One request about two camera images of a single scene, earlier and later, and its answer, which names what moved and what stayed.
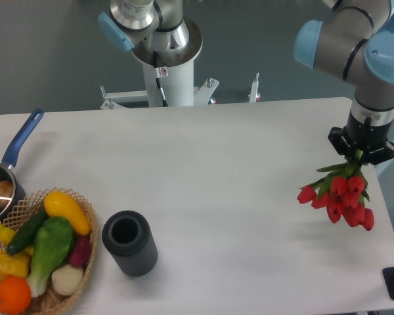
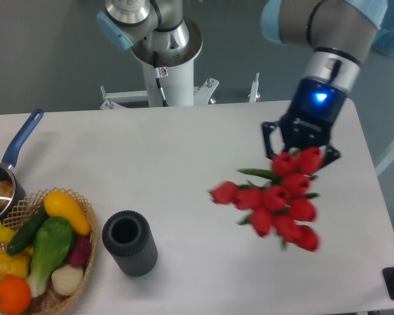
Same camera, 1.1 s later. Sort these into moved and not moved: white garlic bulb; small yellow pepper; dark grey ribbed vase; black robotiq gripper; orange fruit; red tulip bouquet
Moved: black robotiq gripper; red tulip bouquet
Not moved: dark grey ribbed vase; orange fruit; small yellow pepper; white garlic bulb
